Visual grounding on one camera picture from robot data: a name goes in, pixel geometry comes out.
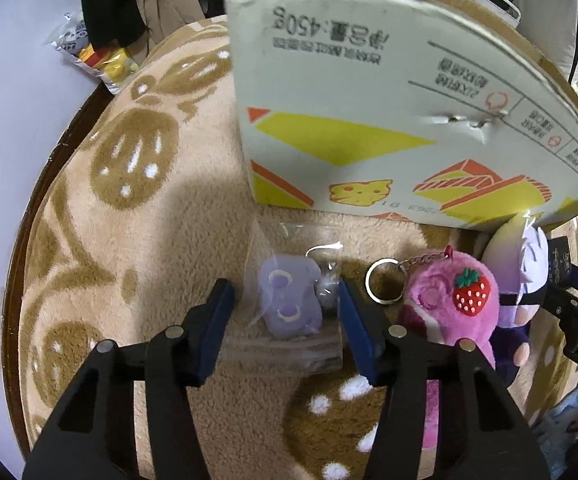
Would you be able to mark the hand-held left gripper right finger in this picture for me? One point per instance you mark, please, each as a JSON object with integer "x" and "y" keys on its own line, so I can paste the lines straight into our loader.
{"x": 356, "y": 330}

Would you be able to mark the white-haired plush doll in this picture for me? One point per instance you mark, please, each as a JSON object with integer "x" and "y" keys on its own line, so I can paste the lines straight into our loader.
{"x": 519, "y": 260}

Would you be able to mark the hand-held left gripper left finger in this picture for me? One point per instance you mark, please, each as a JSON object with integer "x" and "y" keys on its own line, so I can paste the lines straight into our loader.
{"x": 214, "y": 330}

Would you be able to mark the white rolling cart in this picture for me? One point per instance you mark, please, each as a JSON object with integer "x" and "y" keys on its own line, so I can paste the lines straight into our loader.
{"x": 499, "y": 2}

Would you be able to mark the black tissue pack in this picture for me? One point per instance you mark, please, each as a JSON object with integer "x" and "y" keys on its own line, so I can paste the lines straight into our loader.
{"x": 559, "y": 265}

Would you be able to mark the beige printed blanket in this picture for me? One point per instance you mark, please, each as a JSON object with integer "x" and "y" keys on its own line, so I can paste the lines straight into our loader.
{"x": 144, "y": 240}

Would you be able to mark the black hanging garment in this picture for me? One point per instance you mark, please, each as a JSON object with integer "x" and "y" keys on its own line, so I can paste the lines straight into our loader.
{"x": 111, "y": 0}

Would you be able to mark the purple toy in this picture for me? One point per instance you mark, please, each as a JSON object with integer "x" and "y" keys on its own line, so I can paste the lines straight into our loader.
{"x": 289, "y": 295}

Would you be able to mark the brown bed frame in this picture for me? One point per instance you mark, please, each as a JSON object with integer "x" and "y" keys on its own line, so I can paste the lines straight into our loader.
{"x": 24, "y": 240}

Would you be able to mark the printed cardboard box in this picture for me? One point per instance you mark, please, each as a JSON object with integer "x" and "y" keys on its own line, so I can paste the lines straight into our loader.
{"x": 369, "y": 85}

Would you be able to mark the snack packet in plastic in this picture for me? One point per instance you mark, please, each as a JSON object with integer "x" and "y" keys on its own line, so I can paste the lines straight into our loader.
{"x": 76, "y": 42}

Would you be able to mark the person's right forearm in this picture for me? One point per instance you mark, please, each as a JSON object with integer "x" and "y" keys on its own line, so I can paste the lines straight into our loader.
{"x": 569, "y": 410}

